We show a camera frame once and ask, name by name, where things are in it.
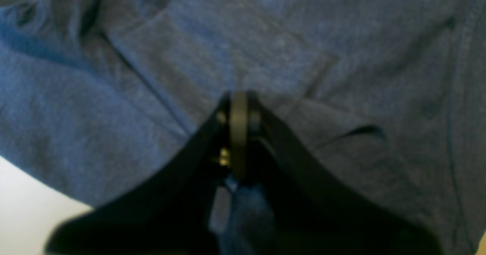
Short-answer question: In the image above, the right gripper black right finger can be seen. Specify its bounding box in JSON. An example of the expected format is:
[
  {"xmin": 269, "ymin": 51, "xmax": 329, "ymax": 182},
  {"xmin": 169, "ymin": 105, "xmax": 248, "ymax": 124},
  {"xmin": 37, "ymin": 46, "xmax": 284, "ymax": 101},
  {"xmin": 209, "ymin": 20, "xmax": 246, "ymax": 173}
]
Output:
[{"xmin": 247, "ymin": 92, "xmax": 443, "ymax": 255}]

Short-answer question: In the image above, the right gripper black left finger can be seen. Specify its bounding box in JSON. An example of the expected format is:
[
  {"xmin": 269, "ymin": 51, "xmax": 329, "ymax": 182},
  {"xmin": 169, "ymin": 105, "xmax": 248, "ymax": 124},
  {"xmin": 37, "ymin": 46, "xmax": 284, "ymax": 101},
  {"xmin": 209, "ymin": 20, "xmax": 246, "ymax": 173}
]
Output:
[{"xmin": 46, "ymin": 94, "xmax": 230, "ymax": 255}]

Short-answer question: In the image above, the blue grey T-shirt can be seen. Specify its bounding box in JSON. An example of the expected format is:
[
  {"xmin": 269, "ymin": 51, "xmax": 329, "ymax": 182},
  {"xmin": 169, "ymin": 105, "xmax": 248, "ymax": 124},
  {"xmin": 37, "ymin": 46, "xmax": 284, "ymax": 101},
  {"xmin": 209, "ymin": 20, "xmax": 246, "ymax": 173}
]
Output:
[{"xmin": 1, "ymin": 0, "xmax": 485, "ymax": 255}]

